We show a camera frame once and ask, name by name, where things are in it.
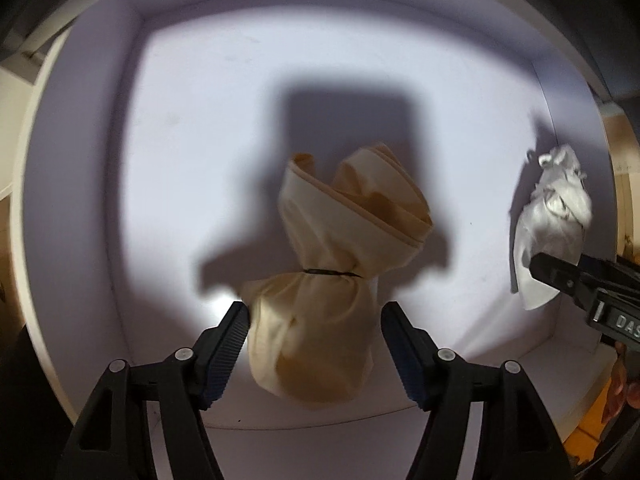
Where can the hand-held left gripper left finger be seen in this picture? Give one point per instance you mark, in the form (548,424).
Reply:
(227,355)

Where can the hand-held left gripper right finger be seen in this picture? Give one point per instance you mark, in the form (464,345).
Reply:
(405,355)

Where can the cream cloth bundle beige bands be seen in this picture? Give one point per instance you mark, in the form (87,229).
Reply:
(310,320)

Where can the white cloth bundle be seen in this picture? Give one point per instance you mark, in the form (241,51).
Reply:
(545,230)

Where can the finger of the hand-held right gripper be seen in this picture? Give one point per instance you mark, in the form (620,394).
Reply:
(555,272)
(615,275)

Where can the white drawer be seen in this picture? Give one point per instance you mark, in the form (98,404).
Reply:
(200,135)

